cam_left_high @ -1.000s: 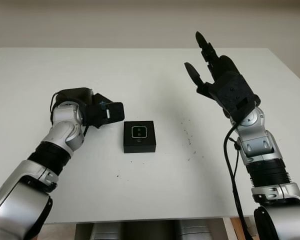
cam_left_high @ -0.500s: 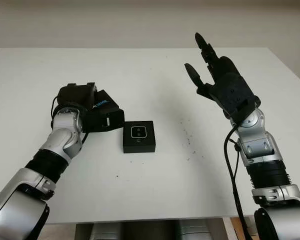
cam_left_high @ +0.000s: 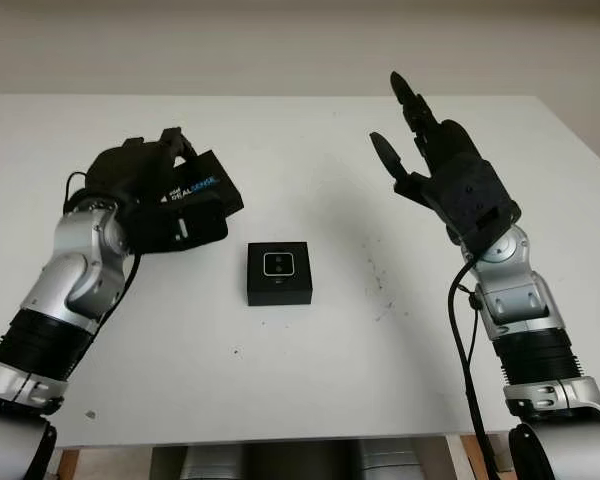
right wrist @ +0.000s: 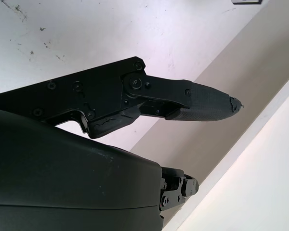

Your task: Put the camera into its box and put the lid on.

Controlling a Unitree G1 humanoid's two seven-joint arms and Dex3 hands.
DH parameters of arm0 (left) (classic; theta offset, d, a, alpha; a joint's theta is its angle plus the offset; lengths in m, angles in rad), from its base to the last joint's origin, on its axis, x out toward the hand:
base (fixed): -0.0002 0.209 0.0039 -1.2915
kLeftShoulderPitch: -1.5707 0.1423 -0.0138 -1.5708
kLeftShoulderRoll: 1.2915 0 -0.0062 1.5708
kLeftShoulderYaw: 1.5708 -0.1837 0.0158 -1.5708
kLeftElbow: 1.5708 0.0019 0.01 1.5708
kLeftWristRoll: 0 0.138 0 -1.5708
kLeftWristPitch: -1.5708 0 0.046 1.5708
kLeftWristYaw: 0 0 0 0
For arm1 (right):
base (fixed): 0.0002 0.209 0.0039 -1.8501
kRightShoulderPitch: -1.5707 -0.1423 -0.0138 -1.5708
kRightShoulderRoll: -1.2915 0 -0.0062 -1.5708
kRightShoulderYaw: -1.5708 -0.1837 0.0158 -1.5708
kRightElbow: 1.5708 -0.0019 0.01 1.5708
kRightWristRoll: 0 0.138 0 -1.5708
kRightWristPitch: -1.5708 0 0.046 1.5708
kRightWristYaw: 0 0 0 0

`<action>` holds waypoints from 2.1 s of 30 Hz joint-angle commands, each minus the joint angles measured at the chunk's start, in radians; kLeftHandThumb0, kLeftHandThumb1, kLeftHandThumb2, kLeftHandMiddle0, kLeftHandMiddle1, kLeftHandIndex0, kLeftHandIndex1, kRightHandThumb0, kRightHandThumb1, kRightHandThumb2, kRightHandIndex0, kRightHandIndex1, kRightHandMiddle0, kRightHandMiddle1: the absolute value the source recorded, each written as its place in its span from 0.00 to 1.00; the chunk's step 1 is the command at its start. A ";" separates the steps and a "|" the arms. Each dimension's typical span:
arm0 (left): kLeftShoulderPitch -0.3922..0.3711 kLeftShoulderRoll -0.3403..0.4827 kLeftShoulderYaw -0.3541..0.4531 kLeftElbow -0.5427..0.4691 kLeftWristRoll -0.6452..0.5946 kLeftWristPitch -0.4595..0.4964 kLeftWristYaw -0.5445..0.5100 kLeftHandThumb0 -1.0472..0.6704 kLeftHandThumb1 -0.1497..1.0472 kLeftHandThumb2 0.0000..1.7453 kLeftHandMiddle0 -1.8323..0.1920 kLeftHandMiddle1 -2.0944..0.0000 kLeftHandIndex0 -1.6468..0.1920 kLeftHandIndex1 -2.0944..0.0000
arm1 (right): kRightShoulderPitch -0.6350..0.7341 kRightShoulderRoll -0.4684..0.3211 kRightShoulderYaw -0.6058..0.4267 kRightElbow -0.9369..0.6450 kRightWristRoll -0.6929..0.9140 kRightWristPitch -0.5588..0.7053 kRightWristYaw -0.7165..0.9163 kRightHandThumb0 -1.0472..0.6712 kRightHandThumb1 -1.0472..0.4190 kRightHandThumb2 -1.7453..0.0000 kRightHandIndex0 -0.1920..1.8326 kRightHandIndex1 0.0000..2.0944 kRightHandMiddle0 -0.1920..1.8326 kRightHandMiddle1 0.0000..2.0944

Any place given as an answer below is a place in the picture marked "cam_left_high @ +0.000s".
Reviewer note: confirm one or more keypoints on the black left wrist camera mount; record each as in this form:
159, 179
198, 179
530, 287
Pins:
180, 235

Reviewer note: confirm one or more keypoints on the black camera box base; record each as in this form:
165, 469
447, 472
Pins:
280, 292

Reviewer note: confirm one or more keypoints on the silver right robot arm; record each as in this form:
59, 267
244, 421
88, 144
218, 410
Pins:
520, 300

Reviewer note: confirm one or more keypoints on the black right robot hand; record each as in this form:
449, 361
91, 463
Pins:
450, 145

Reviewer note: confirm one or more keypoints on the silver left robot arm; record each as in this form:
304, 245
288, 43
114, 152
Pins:
75, 250

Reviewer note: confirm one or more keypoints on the silver robot left thigh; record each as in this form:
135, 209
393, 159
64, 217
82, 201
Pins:
212, 462

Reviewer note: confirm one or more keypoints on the silver robot right thigh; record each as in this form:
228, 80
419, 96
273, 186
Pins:
387, 460

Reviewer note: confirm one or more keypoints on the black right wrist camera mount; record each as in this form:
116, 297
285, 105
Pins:
480, 200

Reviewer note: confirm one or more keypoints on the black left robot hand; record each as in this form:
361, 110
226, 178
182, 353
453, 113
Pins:
125, 170

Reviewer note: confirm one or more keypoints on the small silver depth camera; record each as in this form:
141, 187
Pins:
279, 264

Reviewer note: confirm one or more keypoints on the black RealSense box lid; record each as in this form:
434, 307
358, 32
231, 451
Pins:
200, 185

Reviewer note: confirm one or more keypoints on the silver robot thigh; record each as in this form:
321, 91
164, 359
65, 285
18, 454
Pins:
212, 462
387, 460

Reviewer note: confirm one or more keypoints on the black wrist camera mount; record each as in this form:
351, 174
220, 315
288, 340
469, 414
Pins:
480, 200
180, 235

